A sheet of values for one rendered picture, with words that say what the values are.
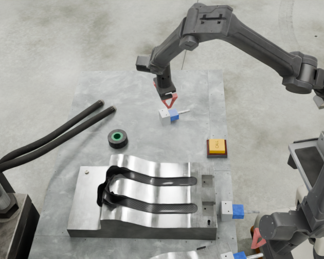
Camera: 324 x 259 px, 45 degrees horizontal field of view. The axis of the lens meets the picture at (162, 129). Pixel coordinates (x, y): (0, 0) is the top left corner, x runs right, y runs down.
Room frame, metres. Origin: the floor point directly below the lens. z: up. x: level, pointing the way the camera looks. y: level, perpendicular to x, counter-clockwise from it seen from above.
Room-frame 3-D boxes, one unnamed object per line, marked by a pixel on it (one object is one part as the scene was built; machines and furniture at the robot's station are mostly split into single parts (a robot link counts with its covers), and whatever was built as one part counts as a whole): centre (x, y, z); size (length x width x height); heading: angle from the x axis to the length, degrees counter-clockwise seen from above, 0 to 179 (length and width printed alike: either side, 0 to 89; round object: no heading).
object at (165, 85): (1.13, -0.02, 1.03); 0.10 x 0.07 x 0.07; 14
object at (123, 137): (1.04, 0.19, 0.82); 0.08 x 0.08 x 0.04
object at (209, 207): (0.64, -0.13, 0.87); 0.05 x 0.05 x 0.04; 84
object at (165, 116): (1.14, -0.06, 0.83); 0.13 x 0.05 x 0.05; 105
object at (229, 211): (0.65, -0.25, 0.83); 0.13 x 0.05 x 0.05; 83
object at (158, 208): (0.72, 0.07, 0.92); 0.35 x 0.16 x 0.09; 84
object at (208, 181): (0.75, -0.15, 0.87); 0.05 x 0.05 x 0.04; 84
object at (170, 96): (1.11, -0.03, 0.96); 0.07 x 0.07 x 0.09; 14
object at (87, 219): (0.73, 0.08, 0.87); 0.50 x 0.26 x 0.14; 84
